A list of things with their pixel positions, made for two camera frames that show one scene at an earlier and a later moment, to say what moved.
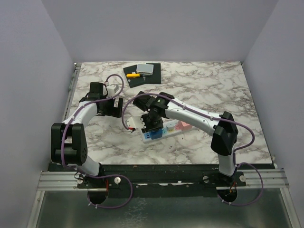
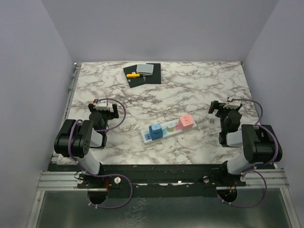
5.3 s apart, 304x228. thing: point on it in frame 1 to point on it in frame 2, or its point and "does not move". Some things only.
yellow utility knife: [133, 75] does not move
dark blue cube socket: [156, 134] does not move
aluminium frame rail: [68, 181] does not move
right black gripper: [148, 128] to [215, 105]
